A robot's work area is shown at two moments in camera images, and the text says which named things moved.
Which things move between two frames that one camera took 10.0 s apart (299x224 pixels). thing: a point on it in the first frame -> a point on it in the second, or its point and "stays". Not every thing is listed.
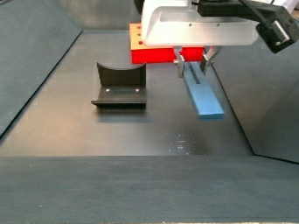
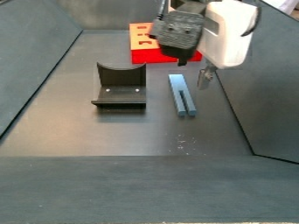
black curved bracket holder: [122, 87] stays
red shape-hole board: [154, 53] stays
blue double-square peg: [201, 92] -> [178, 84]
